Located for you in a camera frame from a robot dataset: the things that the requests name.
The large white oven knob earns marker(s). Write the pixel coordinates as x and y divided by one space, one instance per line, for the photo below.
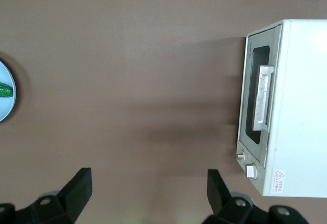
251 171

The red warning sticker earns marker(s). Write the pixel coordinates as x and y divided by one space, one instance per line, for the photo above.
279 180

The green cucumber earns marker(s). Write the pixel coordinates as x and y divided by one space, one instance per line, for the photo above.
5 90

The small silver oven knob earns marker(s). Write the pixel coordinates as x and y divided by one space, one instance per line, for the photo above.
240 156

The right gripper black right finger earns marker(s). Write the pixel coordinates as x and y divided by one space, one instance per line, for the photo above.
219 198

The light blue plate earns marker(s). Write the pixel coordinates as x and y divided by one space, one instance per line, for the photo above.
6 71

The white toaster oven body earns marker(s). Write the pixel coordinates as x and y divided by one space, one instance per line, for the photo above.
301 106

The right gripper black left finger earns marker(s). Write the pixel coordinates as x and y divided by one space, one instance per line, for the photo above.
69 198

